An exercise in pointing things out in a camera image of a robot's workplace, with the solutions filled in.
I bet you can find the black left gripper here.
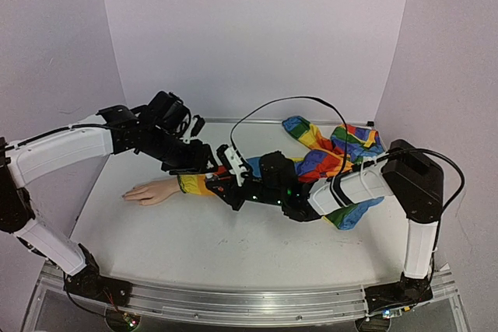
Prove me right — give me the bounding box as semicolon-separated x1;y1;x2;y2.
146;128;221;176

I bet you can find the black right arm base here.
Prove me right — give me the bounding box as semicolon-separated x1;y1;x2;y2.
365;273;433;315

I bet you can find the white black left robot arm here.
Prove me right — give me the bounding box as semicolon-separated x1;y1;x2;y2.
1;91;217;299

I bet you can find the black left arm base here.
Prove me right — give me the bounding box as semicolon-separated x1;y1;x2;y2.
64;264;132;306

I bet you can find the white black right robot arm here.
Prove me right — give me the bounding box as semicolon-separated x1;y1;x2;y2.
205;140;444;280

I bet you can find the mannequin hand with forearm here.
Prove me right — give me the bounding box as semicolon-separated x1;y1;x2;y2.
122;179;181;206

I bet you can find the rainbow striped jacket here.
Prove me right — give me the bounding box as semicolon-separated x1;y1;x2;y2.
177;116;385;230

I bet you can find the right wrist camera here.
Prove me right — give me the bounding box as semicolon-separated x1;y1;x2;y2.
216;144;251;187

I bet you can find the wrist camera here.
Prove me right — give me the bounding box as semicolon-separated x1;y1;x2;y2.
181;115;205;144
216;144;251;187

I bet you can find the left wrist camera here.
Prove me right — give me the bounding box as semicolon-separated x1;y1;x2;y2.
181;115;205;144

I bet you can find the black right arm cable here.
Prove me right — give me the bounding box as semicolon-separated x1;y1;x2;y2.
228;95;466;232

